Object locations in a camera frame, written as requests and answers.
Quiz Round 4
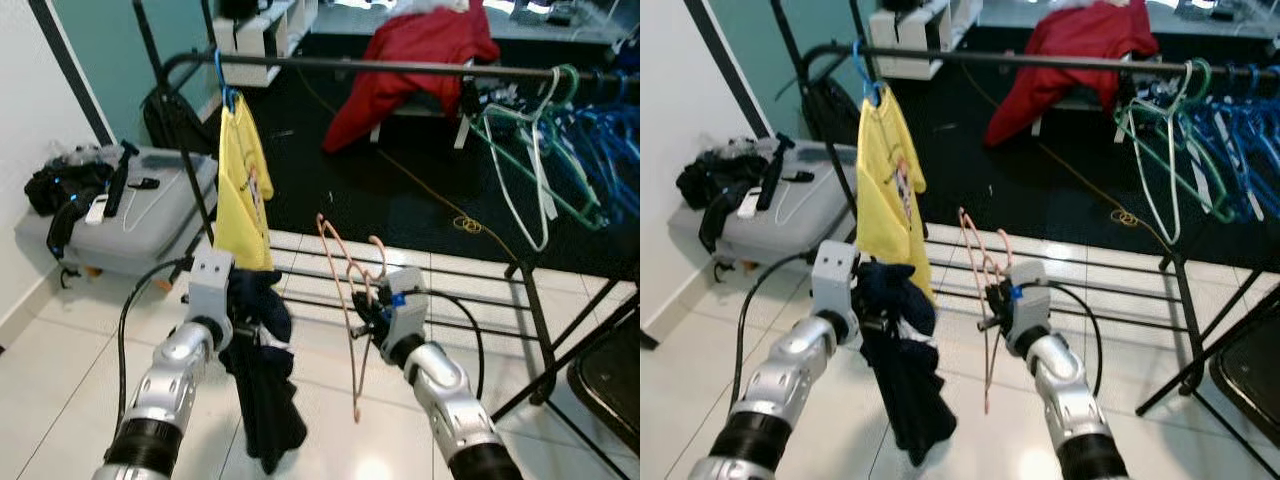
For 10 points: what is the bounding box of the pale white plastic hanger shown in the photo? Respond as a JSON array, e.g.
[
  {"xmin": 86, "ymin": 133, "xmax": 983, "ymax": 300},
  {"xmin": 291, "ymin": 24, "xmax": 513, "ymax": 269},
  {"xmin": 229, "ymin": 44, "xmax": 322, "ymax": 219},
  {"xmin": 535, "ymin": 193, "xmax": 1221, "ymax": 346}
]
[
  {"xmin": 1128, "ymin": 62, "xmax": 1196, "ymax": 246},
  {"xmin": 493, "ymin": 68, "xmax": 563, "ymax": 253}
]

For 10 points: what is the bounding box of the yellow printed t-shirt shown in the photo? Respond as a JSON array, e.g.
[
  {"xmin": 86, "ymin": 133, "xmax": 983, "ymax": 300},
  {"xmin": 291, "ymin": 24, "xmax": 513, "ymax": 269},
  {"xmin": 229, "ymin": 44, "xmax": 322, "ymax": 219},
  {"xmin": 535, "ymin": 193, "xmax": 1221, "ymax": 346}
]
[
  {"xmin": 213, "ymin": 95, "xmax": 276, "ymax": 273},
  {"xmin": 855, "ymin": 85, "xmax": 936, "ymax": 301}
]

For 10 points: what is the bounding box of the black spray bottle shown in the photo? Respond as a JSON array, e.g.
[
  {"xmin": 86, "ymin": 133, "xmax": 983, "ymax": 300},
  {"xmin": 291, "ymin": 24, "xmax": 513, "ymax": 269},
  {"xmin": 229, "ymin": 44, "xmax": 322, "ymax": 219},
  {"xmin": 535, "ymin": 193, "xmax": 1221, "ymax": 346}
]
[
  {"xmin": 757, "ymin": 133, "xmax": 796, "ymax": 211},
  {"xmin": 103, "ymin": 140, "xmax": 141, "ymax": 219}
]

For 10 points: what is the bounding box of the grey upholstered ottoman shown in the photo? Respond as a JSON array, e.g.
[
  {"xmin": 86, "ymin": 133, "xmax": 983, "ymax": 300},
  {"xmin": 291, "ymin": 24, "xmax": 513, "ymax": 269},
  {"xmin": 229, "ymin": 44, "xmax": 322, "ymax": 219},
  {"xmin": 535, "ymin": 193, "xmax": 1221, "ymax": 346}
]
[
  {"xmin": 15, "ymin": 145, "xmax": 219, "ymax": 278},
  {"xmin": 668, "ymin": 140, "xmax": 856, "ymax": 269}
]

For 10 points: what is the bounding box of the pink plastic hanger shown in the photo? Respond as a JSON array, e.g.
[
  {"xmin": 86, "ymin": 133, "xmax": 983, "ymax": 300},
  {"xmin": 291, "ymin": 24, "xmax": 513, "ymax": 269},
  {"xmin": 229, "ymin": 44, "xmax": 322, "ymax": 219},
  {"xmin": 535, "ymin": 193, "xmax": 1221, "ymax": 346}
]
[
  {"xmin": 957, "ymin": 207, "xmax": 1016, "ymax": 416},
  {"xmin": 317, "ymin": 213, "xmax": 391, "ymax": 423}
]

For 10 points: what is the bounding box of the black backpack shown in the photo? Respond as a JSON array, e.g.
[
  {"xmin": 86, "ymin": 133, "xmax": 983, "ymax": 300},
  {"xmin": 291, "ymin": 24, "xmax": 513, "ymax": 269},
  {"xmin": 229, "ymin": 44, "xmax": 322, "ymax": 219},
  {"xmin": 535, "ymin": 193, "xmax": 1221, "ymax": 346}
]
[
  {"xmin": 800, "ymin": 75, "xmax": 861, "ymax": 151},
  {"xmin": 143, "ymin": 82, "xmax": 206, "ymax": 156}
]

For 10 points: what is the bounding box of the white low platform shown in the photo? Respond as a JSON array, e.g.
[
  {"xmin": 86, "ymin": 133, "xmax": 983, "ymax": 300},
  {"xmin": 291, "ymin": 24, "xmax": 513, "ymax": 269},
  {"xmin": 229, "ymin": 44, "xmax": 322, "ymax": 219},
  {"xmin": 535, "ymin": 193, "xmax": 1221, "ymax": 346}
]
[
  {"xmin": 320, "ymin": 0, "xmax": 641, "ymax": 43},
  {"xmin": 980, "ymin": 0, "xmax": 1280, "ymax": 36}
]

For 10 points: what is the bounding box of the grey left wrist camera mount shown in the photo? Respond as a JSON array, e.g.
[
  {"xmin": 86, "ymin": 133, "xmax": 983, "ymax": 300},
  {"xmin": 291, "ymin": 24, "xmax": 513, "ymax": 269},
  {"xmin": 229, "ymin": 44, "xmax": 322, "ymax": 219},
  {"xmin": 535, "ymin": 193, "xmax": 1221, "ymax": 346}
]
[
  {"xmin": 187, "ymin": 248, "xmax": 236, "ymax": 351},
  {"xmin": 812, "ymin": 240, "xmax": 861, "ymax": 346}
]

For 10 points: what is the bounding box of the black metal clothes rack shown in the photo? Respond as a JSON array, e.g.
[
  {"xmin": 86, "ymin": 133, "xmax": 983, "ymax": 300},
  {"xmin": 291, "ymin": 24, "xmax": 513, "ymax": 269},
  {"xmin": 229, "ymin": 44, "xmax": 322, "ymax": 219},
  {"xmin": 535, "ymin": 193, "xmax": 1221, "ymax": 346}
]
[
  {"xmin": 130, "ymin": 0, "xmax": 641, "ymax": 480},
  {"xmin": 768, "ymin": 0, "xmax": 1280, "ymax": 471}
]

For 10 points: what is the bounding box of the navy blue garment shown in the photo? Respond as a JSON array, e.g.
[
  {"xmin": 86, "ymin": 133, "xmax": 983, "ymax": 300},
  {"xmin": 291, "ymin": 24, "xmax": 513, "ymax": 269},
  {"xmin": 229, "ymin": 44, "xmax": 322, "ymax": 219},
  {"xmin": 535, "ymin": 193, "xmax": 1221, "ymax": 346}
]
[
  {"xmin": 218, "ymin": 268, "xmax": 309, "ymax": 476},
  {"xmin": 855, "ymin": 260, "xmax": 959, "ymax": 469}
]

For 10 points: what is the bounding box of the black wall trim strip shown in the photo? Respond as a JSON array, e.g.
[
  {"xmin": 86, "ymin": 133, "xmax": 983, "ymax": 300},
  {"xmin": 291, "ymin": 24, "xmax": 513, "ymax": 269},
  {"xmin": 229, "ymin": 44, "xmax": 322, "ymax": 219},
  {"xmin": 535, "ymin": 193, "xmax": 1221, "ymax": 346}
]
[
  {"xmin": 28, "ymin": 0, "xmax": 113, "ymax": 146},
  {"xmin": 685, "ymin": 0, "xmax": 766, "ymax": 141}
]

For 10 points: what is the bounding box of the black strap bag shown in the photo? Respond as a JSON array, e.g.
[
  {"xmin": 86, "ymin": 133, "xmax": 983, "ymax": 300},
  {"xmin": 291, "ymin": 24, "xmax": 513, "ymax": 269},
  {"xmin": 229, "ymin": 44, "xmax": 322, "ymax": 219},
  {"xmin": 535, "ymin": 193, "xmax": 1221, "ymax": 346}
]
[
  {"xmin": 25, "ymin": 160, "xmax": 116, "ymax": 266},
  {"xmin": 677, "ymin": 152, "xmax": 766, "ymax": 253}
]

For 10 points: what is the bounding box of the white shelf unit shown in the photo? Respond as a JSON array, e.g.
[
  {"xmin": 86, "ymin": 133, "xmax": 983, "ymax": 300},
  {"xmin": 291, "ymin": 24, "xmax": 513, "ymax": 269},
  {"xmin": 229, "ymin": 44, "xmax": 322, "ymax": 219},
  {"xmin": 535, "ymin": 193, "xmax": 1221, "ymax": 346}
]
[
  {"xmin": 868, "ymin": 0, "xmax": 983, "ymax": 81},
  {"xmin": 210, "ymin": 0, "xmax": 319, "ymax": 88}
]

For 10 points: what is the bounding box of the orange floor cable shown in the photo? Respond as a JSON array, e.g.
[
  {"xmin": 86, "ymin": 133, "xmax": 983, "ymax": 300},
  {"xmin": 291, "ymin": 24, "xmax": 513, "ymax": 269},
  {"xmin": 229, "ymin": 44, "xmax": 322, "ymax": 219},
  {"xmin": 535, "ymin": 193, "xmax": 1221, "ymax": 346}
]
[
  {"xmin": 960, "ymin": 65, "xmax": 1176, "ymax": 256},
  {"xmin": 300, "ymin": 70, "xmax": 521, "ymax": 263}
]

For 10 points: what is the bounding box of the white cord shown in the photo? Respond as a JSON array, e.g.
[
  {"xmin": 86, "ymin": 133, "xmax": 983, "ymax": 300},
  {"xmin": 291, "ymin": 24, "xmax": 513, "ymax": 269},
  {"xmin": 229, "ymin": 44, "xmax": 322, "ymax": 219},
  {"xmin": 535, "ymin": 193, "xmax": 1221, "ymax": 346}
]
[
  {"xmin": 775, "ymin": 175, "xmax": 826, "ymax": 229},
  {"xmin": 125, "ymin": 180, "xmax": 176, "ymax": 236}
]

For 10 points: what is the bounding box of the black carpet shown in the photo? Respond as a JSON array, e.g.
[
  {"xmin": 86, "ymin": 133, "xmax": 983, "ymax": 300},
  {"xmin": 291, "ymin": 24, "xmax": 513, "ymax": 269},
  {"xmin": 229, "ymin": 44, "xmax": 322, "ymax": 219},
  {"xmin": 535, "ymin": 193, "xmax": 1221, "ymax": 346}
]
[
  {"xmin": 190, "ymin": 30, "xmax": 641, "ymax": 281},
  {"xmin": 850, "ymin": 25, "xmax": 1280, "ymax": 271}
]

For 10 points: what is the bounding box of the green plastic hanger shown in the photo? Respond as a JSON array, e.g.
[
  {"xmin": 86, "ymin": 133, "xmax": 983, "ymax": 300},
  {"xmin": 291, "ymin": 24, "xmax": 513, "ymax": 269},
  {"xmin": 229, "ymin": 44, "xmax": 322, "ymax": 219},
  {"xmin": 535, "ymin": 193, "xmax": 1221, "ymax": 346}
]
[
  {"xmin": 470, "ymin": 65, "xmax": 611, "ymax": 233},
  {"xmin": 1115, "ymin": 58, "xmax": 1241, "ymax": 226}
]

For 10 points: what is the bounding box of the clear plastic bag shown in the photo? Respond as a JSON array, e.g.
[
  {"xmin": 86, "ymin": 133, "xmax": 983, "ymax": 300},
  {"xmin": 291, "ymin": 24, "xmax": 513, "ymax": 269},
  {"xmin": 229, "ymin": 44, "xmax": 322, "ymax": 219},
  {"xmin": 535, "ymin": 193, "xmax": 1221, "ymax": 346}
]
[
  {"xmin": 45, "ymin": 143, "xmax": 111, "ymax": 171},
  {"xmin": 700, "ymin": 138, "xmax": 761, "ymax": 163}
]

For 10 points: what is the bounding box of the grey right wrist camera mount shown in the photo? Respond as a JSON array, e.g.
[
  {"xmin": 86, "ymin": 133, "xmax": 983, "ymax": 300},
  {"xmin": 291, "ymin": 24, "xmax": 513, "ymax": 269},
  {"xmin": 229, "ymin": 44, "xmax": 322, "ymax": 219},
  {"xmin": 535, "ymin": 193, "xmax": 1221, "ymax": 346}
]
[
  {"xmin": 383, "ymin": 267, "xmax": 428, "ymax": 351},
  {"xmin": 1003, "ymin": 260, "xmax": 1051, "ymax": 351}
]

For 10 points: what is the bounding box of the black folding chair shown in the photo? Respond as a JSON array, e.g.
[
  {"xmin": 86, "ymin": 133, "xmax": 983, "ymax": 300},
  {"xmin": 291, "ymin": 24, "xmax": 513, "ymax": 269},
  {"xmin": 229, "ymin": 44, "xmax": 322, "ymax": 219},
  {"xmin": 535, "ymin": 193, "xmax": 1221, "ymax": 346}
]
[
  {"xmin": 565, "ymin": 310, "xmax": 641, "ymax": 461},
  {"xmin": 1208, "ymin": 310, "xmax": 1280, "ymax": 451}
]

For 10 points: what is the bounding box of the red cloth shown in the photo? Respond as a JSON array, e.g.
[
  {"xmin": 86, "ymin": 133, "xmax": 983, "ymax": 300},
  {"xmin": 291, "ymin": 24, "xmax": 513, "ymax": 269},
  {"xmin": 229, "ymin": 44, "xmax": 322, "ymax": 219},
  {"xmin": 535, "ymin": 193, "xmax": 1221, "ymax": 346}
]
[
  {"xmin": 322, "ymin": 5, "xmax": 501, "ymax": 154},
  {"xmin": 985, "ymin": 0, "xmax": 1159, "ymax": 148}
]

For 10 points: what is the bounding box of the blue plastic hanger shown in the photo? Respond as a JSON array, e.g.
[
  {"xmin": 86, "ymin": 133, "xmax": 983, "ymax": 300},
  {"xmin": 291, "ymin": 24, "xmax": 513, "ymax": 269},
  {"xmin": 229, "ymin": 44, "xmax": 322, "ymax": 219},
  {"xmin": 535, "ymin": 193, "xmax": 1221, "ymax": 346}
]
[
  {"xmin": 555, "ymin": 75, "xmax": 626, "ymax": 226},
  {"xmin": 580, "ymin": 72, "xmax": 641, "ymax": 226},
  {"xmin": 212, "ymin": 48, "xmax": 241, "ymax": 113},
  {"xmin": 605, "ymin": 70, "xmax": 641, "ymax": 216},
  {"xmin": 850, "ymin": 40, "xmax": 886, "ymax": 106},
  {"xmin": 1240, "ymin": 65, "xmax": 1280, "ymax": 216},
  {"xmin": 1185, "ymin": 68, "xmax": 1256, "ymax": 221},
  {"xmin": 1210, "ymin": 66, "xmax": 1280, "ymax": 221}
]

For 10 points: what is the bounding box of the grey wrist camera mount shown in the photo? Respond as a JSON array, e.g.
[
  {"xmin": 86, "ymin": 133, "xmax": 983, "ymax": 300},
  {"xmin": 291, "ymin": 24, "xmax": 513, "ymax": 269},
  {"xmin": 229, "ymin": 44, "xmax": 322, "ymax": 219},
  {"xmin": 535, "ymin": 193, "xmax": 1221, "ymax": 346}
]
[
  {"xmin": 383, "ymin": 267, "xmax": 428, "ymax": 351},
  {"xmin": 187, "ymin": 248, "xmax": 236, "ymax": 351},
  {"xmin": 812, "ymin": 240, "xmax": 861, "ymax": 346},
  {"xmin": 1003, "ymin": 260, "xmax": 1051, "ymax": 351}
]

